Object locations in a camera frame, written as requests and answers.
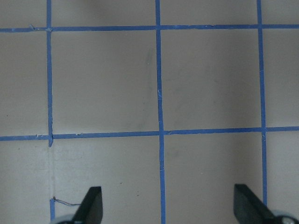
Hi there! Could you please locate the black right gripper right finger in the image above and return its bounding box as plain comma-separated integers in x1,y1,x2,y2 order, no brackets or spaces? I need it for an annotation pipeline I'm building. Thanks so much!
234,184,275,224

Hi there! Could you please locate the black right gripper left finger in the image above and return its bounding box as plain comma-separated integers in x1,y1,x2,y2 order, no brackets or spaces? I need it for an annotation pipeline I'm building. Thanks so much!
71,186,103,224

